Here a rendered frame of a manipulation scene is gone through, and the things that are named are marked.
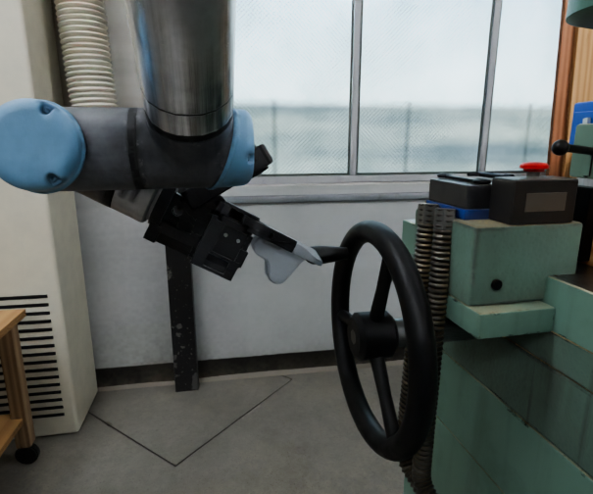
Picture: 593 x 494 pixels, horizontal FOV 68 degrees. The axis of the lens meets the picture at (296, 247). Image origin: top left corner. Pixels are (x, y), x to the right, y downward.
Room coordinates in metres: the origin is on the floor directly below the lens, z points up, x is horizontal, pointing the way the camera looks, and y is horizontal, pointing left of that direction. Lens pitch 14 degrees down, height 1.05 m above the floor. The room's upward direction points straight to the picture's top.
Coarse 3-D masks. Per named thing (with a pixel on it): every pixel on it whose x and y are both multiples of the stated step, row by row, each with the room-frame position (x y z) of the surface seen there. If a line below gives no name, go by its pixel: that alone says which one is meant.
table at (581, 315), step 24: (408, 240) 0.81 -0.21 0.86; (576, 264) 0.53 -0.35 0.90; (552, 288) 0.47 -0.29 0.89; (576, 288) 0.44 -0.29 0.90; (456, 312) 0.48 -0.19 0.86; (480, 312) 0.44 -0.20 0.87; (504, 312) 0.45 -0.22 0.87; (528, 312) 0.45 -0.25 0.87; (552, 312) 0.46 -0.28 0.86; (576, 312) 0.43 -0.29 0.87; (480, 336) 0.44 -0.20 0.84; (576, 336) 0.43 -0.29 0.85
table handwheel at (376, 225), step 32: (384, 224) 0.50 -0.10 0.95; (352, 256) 0.60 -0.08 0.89; (384, 256) 0.46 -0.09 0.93; (384, 288) 0.48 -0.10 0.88; (416, 288) 0.41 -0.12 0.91; (352, 320) 0.52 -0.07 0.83; (384, 320) 0.50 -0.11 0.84; (416, 320) 0.39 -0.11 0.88; (448, 320) 0.53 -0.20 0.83; (352, 352) 0.51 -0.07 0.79; (384, 352) 0.49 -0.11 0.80; (416, 352) 0.38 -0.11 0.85; (352, 384) 0.57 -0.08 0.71; (384, 384) 0.47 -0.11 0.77; (416, 384) 0.38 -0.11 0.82; (352, 416) 0.54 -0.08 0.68; (384, 416) 0.45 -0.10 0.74; (416, 416) 0.38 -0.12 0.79; (384, 448) 0.43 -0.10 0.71; (416, 448) 0.39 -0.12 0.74
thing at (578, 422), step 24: (504, 336) 0.54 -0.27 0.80; (456, 360) 0.63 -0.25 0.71; (480, 360) 0.57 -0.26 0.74; (504, 360) 0.53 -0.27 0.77; (528, 360) 0.49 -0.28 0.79; (504, 384) 0.52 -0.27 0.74; (528, 384) 0.48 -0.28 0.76; (552, 384) 0.45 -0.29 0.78; (576, 384) 0.42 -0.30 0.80; (528, 408) 0.48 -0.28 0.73; (552, 408) 0.44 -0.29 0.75; (576, 408) 0.41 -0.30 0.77; (552, 432) 0.44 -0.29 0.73; (576, 432) 0.41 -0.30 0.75; (576, 456) 0.41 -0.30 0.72
